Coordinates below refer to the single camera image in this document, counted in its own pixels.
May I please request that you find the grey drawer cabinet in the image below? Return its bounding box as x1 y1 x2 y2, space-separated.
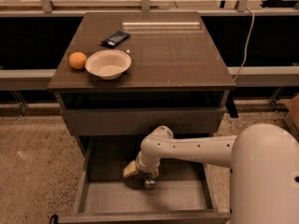
47 11 236 224

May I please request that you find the white cable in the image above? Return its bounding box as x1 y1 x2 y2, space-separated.
233 7 256 82

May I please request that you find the orange fruit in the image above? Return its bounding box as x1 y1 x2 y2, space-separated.
68 52 87 69

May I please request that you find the metal railing frame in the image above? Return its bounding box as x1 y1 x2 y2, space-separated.
0 0 299 117

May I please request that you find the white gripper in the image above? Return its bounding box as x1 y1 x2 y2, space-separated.
122 151 160 178

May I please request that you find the open middle drawer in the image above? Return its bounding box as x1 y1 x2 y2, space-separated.
59 137 230 224

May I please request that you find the crushed silver redbull can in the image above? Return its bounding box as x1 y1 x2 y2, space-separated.
144 174 156 189

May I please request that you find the closed top drawer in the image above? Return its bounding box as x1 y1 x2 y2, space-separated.
63 108 225 136

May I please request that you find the dark blue snack packet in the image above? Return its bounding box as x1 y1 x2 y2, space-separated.
102 31 130 49

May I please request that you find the white bowl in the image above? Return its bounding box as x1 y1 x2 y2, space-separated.
85 50 132 80

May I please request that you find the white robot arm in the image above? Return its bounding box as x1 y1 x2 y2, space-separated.
123 123 299 224

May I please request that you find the cardboard box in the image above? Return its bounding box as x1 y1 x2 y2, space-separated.
285 95 299 132

